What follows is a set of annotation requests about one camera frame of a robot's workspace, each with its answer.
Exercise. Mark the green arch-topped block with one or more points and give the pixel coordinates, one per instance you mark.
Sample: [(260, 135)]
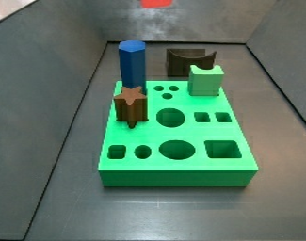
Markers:
[(205, 82)]

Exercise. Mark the brown star prism peg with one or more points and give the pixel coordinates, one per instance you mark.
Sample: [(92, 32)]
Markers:
[(132, 106)]

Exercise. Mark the red square-circle forked block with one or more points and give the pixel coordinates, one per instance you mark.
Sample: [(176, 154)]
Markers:
[(156, 3)]

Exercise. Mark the green fixture block with holes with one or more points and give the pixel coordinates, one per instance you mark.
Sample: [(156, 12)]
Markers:
[(189, 144)]

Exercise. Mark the black curved regrasp stand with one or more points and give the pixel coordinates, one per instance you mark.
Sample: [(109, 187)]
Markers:
[(180, 59)]

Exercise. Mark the blue hexagonal prism peg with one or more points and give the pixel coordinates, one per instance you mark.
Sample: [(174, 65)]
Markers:
[(132, 53)]

